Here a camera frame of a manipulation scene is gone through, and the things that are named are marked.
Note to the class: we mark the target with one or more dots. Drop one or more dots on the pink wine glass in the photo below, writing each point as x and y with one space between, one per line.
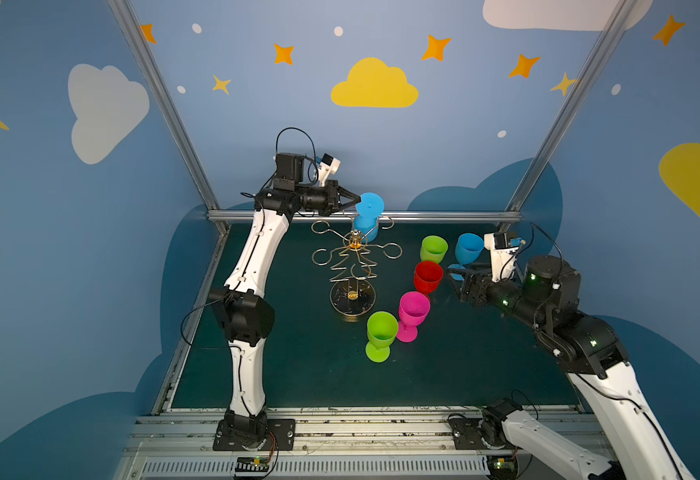
414 307

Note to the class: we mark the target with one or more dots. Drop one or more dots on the red wine glass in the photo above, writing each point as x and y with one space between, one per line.
428 276

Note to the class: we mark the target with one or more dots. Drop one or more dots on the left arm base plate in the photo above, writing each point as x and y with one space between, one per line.
278 434

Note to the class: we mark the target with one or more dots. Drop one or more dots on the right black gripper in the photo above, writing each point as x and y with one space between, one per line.
471 287

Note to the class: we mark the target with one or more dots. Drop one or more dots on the aluminium frame left post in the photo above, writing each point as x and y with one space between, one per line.
127 20

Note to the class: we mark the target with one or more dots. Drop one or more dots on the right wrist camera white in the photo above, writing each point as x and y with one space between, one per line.
503 248

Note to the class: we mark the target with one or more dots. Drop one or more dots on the aluminium frame right post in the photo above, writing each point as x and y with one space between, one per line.
598 58

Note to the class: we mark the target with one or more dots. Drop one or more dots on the blue wine glass back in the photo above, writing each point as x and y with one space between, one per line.
369 211

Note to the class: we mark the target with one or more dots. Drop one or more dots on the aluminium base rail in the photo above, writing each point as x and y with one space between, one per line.
413 442

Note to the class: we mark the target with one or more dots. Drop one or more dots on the aluminium frame post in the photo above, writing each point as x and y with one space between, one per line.
598 58
127 20

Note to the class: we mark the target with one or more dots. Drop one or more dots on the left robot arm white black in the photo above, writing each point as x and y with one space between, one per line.
299 183

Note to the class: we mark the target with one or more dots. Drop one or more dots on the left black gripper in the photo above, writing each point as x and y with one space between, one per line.
335 198

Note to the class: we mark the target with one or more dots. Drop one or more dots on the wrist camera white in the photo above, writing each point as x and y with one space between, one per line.
329 165
503 248

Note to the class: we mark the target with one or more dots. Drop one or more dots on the aluminium frame back bar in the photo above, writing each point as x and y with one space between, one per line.
451 217

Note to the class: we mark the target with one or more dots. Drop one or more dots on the blue wine glass front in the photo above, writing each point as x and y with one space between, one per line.
469 247

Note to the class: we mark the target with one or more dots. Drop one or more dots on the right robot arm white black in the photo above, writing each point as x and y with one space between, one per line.
592 356

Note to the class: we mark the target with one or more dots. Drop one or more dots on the circuit board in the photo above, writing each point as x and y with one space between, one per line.
502 468
257 466

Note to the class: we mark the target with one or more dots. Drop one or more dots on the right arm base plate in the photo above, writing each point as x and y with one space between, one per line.
478 434

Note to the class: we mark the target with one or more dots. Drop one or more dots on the green wine glass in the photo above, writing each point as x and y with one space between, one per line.
382 330
433 249

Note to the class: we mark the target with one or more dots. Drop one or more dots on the blue wine glass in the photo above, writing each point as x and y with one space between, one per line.
469 247
369 211

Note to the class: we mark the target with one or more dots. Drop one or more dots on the left circuit board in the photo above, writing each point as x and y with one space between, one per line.
257 466

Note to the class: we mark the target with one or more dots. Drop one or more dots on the gold wire wine glass rack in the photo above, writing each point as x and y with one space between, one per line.
352 294

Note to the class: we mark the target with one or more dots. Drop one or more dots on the green wine glass back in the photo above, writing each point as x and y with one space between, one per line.
382 330

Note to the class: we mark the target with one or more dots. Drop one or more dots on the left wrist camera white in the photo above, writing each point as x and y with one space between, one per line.
329 165

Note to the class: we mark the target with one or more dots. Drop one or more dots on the right circuit board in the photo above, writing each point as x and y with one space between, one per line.
502 468

